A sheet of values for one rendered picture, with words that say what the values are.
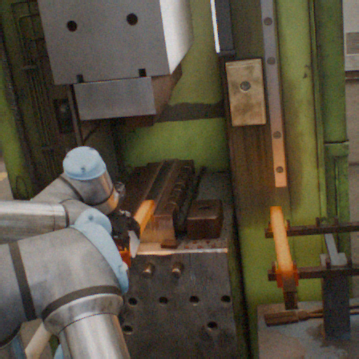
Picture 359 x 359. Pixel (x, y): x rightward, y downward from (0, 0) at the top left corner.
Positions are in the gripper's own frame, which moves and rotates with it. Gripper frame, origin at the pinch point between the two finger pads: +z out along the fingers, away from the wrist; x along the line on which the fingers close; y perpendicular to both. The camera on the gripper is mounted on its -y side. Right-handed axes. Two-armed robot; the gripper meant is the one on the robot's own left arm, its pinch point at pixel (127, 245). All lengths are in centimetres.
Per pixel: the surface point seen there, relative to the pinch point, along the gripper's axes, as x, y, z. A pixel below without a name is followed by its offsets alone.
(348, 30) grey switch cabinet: 94, -448, 307
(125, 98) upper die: 0.4, -31.1, -18.8
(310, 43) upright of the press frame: 46, -47, -17
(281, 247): 36.4, -0.2, 3.8
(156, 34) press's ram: 11, -38, -32
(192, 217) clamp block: 13.0, -15.0, 10.8
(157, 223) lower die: 3.4, -14.2, 11.4
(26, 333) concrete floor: -93, -44, 139
